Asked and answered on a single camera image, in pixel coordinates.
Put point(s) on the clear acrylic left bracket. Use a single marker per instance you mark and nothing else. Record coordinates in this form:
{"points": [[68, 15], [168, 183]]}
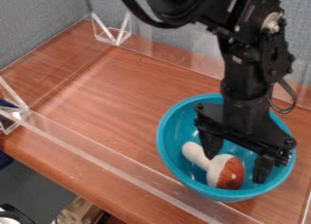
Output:
{"points": [[13, 109]]}

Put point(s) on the toy mushroom brown cap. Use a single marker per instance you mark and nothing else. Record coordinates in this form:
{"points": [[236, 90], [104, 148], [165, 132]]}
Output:
{"points": [[224, 169]]}

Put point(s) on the blue plastic bowl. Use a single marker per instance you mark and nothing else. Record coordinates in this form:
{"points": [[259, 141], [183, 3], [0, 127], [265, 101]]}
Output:
{"points": [[176, 129]]}

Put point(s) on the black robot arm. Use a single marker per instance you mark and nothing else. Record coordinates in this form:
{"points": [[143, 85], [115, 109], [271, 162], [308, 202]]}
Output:
{"points": [[249, 27]]}

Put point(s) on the black white object bottom left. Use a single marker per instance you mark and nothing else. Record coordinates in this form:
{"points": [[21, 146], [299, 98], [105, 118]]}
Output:
{"points": [[13, 216]]}

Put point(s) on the light wooden block below table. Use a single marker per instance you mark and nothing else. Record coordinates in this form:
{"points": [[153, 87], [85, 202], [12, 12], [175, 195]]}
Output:
{"points": [[81, 212]]}

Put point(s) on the clear acrylic barrier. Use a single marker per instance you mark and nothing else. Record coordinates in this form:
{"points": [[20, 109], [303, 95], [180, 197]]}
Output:
{"points": [[185, 47], [135, 192]]}

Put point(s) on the clear acrylic front barrier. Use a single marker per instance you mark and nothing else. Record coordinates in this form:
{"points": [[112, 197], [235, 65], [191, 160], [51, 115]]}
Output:
{"points": [[135, 192]]}

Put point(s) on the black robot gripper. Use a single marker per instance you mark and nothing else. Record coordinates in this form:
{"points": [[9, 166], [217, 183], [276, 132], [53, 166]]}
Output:
{"points": [[245, 124]]}

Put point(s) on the clear acrylic corner bracket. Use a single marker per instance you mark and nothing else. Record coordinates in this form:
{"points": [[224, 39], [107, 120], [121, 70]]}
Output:
{"points": [[111, 35]]}

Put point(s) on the dark blue object at edge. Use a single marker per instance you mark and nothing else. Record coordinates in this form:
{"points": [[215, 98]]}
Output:
{"points": [[5, 159]]}

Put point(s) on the clear acrylic back barrier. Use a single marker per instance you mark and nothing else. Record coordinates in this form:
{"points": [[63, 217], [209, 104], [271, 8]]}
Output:
{"points": [[185, 47]]}

